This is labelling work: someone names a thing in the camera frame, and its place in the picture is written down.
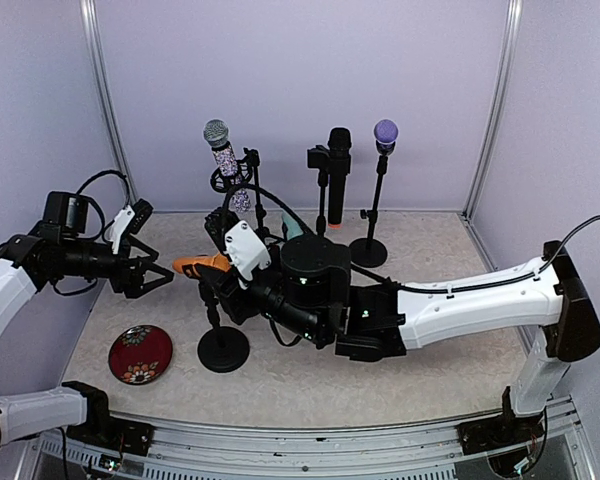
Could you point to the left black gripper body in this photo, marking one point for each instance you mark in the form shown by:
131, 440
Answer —
118, 277

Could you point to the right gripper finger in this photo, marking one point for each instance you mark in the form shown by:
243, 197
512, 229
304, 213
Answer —
212, 278
215, 224

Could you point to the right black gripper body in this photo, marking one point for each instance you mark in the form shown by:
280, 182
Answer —
238, 310

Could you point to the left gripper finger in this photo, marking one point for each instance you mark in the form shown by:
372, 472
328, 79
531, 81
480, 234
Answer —
149, 252
148, 277

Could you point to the orange microphone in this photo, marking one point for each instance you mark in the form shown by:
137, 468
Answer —
188, 266

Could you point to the black stand of orange microphone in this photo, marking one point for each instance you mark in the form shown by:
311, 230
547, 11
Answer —
222, 349

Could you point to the teal microphone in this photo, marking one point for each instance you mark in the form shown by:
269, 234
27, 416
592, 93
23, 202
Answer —
290, 227

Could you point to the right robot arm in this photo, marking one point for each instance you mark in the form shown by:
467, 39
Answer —
304, 285

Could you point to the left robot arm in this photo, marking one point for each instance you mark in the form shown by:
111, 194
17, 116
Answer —
56, 248

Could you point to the black tripod stand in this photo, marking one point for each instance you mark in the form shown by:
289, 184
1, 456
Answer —
253, 161

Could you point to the glitter silver-head microphone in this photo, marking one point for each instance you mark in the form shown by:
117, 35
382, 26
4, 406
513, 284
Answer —
229, 171

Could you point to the black stand of purple microphone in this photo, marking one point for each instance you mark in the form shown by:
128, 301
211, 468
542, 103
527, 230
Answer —
367, 251

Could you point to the black microphone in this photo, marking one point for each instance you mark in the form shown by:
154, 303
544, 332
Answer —
339, 145

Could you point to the purple-head microphone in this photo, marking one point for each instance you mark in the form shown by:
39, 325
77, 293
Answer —
385, 133

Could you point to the red floral plate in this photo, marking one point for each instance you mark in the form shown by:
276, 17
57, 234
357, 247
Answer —
140, 355

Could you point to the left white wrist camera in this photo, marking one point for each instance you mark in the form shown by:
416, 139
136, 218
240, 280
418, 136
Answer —
113, 234

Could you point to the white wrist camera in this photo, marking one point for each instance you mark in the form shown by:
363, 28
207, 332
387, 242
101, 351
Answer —
247, 252
113, 234

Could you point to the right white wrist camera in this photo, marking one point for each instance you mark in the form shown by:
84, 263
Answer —
247, 252

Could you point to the front aluminium rail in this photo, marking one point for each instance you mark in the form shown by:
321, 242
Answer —
184, 450

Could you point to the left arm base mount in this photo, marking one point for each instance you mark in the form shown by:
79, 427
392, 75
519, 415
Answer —
125, 436

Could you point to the left aluminium frame post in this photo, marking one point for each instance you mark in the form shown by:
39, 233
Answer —
96, 51

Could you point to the aluminium frame post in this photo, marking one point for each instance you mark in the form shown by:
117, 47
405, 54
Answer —
96, 51
505, 66

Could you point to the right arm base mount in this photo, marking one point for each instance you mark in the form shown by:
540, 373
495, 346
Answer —
494, 433

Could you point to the right aluminium frame post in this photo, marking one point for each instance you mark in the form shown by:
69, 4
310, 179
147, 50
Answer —
505, 66

